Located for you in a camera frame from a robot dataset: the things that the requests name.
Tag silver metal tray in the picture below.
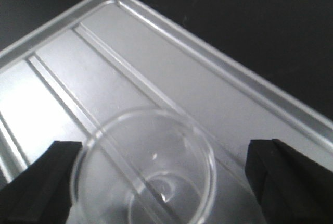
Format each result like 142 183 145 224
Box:
1 0 332 223

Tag clear glass beaker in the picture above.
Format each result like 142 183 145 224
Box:
69 109 217 223

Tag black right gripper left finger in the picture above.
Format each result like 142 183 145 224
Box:
1 141 82 223

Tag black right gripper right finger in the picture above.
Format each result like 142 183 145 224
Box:
245 139 332 223

